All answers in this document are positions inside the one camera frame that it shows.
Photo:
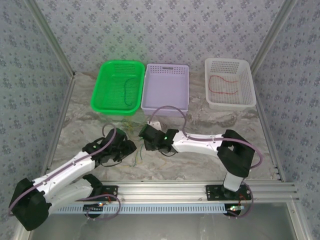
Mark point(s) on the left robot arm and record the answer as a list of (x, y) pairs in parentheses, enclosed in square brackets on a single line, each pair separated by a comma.
[(62, 175)]

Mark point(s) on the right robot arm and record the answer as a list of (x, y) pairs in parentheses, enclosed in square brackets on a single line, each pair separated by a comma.
[(200, 147)]

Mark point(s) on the aluminium mounting beam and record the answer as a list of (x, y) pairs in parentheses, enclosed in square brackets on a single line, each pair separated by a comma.
[(160, 191)]

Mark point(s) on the purple plastic basket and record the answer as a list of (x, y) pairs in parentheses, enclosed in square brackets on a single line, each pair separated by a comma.
[(165, 85)]

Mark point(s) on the green plastic basket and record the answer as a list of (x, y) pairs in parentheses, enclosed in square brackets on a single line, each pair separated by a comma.
[(112, 85)]

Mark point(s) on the white plastic basket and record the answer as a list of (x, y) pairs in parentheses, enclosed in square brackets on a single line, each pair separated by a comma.
[(228, 100)]

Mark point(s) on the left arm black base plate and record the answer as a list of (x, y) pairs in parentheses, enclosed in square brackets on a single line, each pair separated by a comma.
[(111, 191)]

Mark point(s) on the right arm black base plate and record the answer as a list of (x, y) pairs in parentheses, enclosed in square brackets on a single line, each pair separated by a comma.
[(212, 192)]

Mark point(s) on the left aluminium frame post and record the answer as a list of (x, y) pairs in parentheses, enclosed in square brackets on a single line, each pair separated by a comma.
[(53, 37)]

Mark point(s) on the aluminium frame post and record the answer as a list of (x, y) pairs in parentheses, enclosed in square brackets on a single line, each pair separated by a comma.
[(53, 37), (272, 37)]

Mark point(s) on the right aluminium frame post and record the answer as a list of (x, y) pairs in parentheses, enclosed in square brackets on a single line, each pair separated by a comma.
[(272, 37)]

